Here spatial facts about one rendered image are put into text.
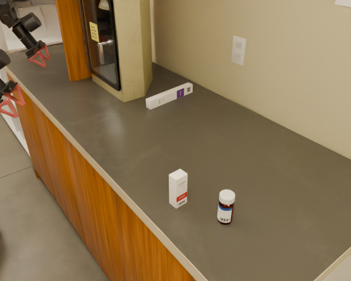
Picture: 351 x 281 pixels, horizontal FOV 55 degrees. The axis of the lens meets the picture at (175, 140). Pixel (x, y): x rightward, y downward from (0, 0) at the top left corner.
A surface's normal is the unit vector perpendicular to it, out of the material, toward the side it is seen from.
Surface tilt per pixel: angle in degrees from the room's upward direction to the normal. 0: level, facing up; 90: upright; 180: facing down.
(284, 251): 0
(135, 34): 90
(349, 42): 90
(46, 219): 0
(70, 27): 90
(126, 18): 90
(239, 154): 0
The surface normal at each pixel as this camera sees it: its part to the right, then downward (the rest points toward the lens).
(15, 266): 0.00, -0.84
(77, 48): 0.61, 0.43
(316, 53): -0.80, 0.33
